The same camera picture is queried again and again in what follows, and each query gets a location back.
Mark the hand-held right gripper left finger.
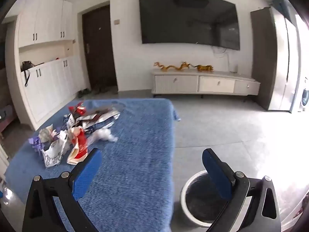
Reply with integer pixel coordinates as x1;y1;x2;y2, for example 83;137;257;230
22;148;102;232

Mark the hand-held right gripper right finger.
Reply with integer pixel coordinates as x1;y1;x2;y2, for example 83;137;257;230
202;148;282;232

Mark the pile of wrappers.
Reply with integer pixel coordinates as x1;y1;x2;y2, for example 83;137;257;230
28;101;121;168

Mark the white round trash bin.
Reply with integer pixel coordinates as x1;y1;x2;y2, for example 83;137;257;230
180;170;244;228

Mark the white tissue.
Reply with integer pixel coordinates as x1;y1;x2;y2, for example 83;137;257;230
93;128;119;142

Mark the black shoulder bag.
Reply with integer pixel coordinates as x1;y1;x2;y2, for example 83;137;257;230
21;61;37;87

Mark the blue fluffy blanket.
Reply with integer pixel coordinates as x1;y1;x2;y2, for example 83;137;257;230
5;98;181;232

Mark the white television cabinet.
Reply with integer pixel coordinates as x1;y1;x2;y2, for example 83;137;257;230
151;68;261;102

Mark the golden tiger figurine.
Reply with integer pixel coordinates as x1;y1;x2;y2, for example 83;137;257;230
193;64;214;73

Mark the white washing machine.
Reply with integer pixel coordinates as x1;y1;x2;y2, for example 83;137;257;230
299;77;309;113

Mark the golden dragon figurine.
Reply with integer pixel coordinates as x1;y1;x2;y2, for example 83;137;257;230
154;61;192;73

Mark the dark brown door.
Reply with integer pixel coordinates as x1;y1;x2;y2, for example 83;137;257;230
82;4;118;93

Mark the silver refrigerator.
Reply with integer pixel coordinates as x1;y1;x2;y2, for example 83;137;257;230
250;6;301;113

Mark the white wall cabinet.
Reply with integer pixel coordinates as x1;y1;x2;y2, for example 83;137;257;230
14;0;86;130

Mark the black wall television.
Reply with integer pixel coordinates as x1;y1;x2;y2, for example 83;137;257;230
139;0;241;51

